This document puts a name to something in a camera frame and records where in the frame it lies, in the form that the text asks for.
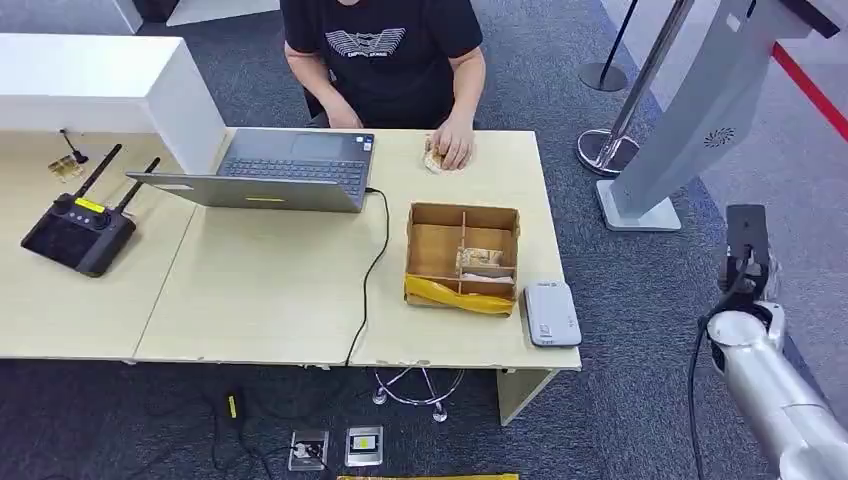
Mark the wooden card box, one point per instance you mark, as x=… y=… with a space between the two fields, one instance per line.
x=434 y=252

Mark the steel floor socket yellow label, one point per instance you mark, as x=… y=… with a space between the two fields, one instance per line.
x=364 y=446

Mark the person's right hand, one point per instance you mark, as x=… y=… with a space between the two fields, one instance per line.
x=344 y=119

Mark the chrome stool base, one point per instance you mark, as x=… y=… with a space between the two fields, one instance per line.
x=440 y=414

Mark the black stanchion post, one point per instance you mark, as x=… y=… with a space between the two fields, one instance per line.
x=603 y=76

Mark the black remote controller with antennas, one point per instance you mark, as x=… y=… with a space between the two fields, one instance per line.
x=76 y=238

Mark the pale desk leg panel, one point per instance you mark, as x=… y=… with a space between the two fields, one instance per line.
x=520 y=391

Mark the red floor tape line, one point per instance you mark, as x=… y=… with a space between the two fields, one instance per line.
x=811 y=93

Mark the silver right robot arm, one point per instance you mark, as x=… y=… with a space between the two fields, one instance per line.
x=775 y=391

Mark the grey open laptop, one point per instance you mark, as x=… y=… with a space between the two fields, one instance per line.
x=298 y=166

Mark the brown printed card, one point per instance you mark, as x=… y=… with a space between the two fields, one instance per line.
x=478 y=257

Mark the white cabinet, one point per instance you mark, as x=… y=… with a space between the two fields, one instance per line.
x=86 y=79

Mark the person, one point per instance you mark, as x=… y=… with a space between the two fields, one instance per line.
x=384 y=60

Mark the steel floor socket with plug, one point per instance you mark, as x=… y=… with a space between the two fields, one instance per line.
x=308 y=450

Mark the chrome stanchion post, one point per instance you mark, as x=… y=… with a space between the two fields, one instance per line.
x=642 y=79

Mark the grey kiosk stand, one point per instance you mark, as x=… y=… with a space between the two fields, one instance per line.
x=709 y=106

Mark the person's left hand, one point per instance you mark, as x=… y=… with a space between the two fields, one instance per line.
x=456 y=142

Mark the grey card reader device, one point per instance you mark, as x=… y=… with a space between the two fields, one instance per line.
x=552 y=316

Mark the pale flat card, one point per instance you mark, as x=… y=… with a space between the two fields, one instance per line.
x=490 y=278

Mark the white floor plinth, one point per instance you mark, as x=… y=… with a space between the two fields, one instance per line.
x=218 y=10

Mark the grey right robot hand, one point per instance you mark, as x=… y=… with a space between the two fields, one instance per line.
x=747 y=228

